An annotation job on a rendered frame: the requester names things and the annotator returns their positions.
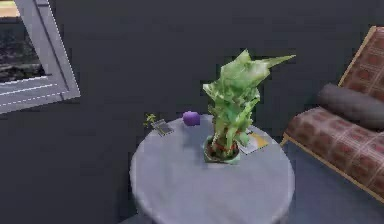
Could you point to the purple mug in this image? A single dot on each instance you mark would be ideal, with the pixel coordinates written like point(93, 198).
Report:
point(191, 118)

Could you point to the red checked wooden chair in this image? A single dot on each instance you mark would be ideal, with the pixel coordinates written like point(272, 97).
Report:
point(346, 140)

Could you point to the small yellow-green sprig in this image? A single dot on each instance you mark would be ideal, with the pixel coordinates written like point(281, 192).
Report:
point(149, 119)

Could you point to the green potted house plant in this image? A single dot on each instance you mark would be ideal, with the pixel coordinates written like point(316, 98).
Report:
point(233, 96)

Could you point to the white and yellow book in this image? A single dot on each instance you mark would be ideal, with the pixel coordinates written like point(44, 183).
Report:
point(256, 141)

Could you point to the round grey table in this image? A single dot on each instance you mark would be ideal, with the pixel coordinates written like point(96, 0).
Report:
point(206, 186)

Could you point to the grey framed window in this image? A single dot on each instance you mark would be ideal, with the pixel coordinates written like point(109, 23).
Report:
point(50, 60)

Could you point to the dark grey bolster cushion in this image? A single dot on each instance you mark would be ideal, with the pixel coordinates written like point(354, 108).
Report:
point(353, 104)

